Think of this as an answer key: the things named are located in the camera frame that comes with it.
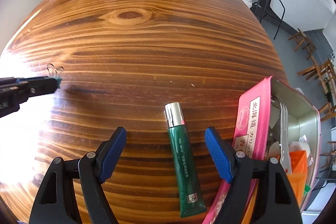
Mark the wooden chair set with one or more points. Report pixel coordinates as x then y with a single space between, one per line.
325 74

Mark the teal binder clip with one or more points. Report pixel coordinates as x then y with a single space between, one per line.
55 73

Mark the white gauze roll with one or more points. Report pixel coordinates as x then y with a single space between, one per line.
302 145

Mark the wooden stool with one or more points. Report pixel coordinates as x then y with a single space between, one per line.
304 42

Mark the pink metal tin box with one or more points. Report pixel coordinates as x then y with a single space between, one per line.
271 198

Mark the green tube with gold cap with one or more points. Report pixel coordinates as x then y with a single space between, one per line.
190 195

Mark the large metal clamp clip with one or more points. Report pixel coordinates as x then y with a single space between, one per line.
281 129

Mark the bright orange toy cube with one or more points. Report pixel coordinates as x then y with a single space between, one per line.
298 175

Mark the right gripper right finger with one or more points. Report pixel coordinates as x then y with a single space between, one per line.
236 169

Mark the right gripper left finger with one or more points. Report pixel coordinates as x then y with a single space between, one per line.
94 169

